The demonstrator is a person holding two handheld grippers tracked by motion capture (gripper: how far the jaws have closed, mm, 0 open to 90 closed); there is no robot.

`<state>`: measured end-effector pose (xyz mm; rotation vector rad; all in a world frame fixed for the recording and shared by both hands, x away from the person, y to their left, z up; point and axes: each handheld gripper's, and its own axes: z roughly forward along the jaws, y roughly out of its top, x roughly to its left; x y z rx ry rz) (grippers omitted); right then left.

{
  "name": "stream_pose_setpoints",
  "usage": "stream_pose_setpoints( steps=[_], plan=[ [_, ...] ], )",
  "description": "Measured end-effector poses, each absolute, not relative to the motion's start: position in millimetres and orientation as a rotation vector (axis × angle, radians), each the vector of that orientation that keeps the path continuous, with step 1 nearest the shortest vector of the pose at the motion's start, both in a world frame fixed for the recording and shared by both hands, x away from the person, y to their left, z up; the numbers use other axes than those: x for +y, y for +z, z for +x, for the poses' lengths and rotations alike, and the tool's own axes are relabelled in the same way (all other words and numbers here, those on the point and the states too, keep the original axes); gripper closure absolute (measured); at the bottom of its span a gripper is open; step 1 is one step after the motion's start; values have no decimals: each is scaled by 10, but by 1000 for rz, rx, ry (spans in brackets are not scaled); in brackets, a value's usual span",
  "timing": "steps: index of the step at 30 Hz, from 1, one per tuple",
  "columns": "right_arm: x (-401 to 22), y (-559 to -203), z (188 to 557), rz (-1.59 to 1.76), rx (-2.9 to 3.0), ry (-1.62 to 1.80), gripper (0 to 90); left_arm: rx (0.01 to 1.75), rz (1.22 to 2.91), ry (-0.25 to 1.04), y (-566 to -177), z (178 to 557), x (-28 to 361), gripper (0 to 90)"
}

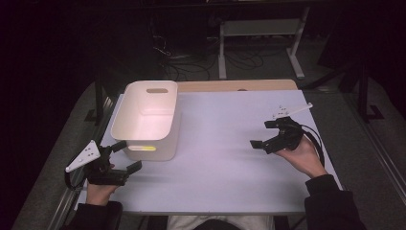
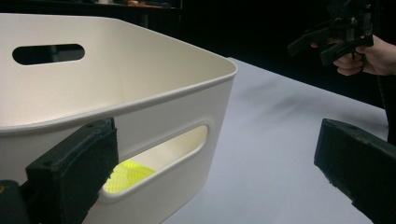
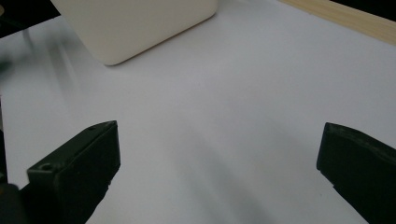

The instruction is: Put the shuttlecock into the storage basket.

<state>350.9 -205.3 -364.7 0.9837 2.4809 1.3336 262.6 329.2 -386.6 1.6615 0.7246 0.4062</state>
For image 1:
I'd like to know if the aluminium frame rail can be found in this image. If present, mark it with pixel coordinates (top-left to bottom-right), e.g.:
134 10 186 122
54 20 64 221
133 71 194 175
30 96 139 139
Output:
47 95 120 230
341 91 406 206

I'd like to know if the tangle of black floor cables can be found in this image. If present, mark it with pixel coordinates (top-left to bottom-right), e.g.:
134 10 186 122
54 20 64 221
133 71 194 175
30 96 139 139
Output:
149 25 266 81

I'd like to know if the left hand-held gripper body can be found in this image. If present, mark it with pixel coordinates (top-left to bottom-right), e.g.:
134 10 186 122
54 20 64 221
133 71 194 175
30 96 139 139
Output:
65 139 128 187

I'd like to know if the person's lap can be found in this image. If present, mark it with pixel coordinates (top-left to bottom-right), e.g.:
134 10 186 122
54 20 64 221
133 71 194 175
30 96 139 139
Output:
166 215 276 230

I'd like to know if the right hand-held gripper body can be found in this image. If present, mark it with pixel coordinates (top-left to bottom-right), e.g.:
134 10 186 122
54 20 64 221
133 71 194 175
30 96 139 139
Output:
264 102 314 155

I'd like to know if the black floor stand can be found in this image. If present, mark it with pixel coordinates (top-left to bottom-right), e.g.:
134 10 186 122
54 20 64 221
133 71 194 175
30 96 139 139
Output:
84 71 111 127
300 56 387 125

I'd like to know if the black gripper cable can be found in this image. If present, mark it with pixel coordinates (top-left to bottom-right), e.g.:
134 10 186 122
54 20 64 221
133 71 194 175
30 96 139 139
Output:
64 170 88 192
300 124 326 168

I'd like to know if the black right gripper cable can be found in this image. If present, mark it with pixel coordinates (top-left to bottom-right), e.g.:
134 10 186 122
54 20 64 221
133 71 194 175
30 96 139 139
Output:
300 124 326 168

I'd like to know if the person's left hand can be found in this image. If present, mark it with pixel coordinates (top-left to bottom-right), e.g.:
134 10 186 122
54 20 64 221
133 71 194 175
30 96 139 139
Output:
85 183 124 206

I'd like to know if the white plastic storage bin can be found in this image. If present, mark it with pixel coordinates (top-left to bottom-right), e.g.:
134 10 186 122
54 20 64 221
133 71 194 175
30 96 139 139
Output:
110 80 182 162

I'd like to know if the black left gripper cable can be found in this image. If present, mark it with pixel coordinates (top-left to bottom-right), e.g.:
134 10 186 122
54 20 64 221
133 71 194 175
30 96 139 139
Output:
64 170 88 192

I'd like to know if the person's right hand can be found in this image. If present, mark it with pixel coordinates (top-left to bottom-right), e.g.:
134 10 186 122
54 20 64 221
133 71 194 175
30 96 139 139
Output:
275 135 328 179

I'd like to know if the white metal stand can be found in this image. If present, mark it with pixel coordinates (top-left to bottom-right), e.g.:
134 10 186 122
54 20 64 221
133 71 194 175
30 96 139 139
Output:
218 6 311 81

